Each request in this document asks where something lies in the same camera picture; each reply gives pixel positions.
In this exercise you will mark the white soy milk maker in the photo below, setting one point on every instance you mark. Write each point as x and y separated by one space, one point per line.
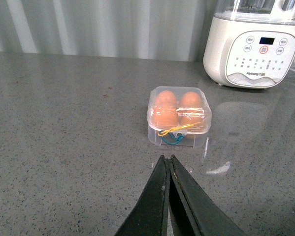
251 43

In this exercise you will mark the blue rubber band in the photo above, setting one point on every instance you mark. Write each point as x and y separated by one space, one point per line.
172 139

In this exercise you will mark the brown egg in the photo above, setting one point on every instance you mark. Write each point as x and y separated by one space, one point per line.
165 117
191 100
195 121
166 96

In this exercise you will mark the yellow rubber band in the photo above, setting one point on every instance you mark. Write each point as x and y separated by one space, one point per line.
165 132

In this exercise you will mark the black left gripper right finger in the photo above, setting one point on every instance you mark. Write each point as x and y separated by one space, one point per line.
206 219

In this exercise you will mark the clear plastic egg box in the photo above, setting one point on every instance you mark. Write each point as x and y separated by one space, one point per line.
153 131

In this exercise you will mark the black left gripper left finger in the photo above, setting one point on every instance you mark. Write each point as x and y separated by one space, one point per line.
149 217

